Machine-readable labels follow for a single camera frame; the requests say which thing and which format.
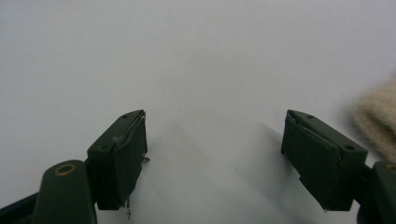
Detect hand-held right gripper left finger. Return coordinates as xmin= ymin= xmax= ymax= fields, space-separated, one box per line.
xmin=86 ymin=108 xmax=151 ymax=211

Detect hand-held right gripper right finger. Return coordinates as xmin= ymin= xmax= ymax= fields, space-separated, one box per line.
xmin=280 ymin=108 xmax=369 ymax=212

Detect cream knitted glove orange grips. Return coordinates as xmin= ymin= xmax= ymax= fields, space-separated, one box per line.
xmin=353 ymin=78 xmax=396 ymax=163

